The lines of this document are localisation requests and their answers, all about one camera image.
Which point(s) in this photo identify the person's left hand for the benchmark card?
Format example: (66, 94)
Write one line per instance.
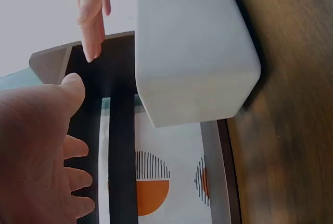
(31, 141)

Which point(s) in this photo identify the person's right hand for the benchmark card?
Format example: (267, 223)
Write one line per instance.
(89, 3)

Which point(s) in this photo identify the person's left thumb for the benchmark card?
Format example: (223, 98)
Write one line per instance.
(70, 94)

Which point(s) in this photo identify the person's right fingers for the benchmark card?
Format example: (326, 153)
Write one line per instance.
(93, 37)

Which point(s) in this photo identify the white rounded box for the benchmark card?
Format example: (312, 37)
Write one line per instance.
(192, 52)

